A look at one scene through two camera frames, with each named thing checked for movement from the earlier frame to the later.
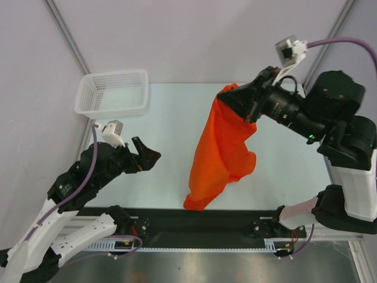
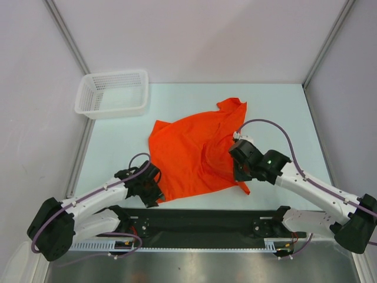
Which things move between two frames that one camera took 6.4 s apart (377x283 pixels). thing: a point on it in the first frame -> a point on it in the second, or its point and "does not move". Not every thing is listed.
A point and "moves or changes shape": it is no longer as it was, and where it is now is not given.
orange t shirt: (219, 155) moves or changes shape
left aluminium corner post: (68, 35) does not move
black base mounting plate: (175, 224) does not move
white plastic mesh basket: (112, 94) does not move
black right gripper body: (256, 98) -> (240, 173)
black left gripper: (148, 157) -> (149, 201)
